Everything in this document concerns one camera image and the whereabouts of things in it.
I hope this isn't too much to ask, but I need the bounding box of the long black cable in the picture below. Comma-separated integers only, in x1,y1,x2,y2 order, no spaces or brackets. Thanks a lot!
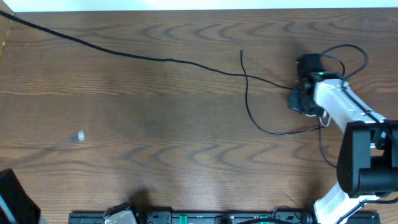
239,48,338,169

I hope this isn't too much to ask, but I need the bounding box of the black usb cable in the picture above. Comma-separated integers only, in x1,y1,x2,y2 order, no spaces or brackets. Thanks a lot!
0,9,295,142

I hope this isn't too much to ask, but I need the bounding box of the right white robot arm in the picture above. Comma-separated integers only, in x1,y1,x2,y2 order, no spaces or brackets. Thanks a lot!
289,54,397,223

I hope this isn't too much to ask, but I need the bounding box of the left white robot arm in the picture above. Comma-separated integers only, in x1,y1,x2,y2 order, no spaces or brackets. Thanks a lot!
1,169,142,224

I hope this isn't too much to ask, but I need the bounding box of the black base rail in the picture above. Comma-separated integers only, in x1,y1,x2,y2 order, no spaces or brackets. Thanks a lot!
68,210,381,224

